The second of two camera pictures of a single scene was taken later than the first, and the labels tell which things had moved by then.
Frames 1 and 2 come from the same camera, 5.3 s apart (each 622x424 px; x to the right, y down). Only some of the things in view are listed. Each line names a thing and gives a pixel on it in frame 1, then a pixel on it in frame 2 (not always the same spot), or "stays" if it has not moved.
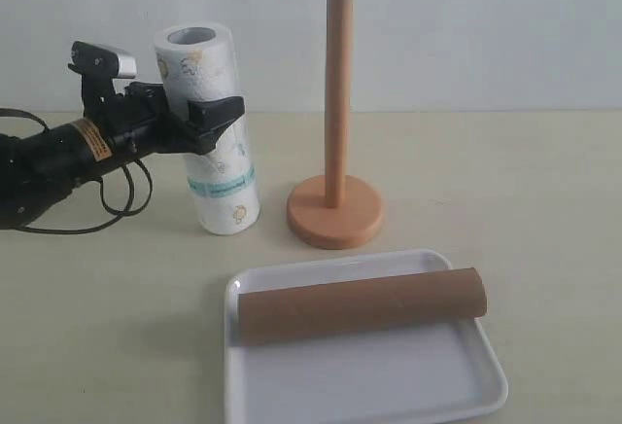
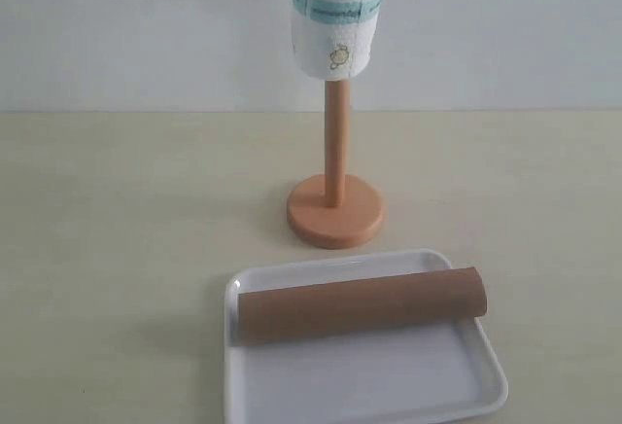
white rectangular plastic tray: x=438 y=372 stays
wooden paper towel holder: x=336 y=211 stays
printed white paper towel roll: x=197 y=61 -> x=335 y=2
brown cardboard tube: x=291 y=312 stays
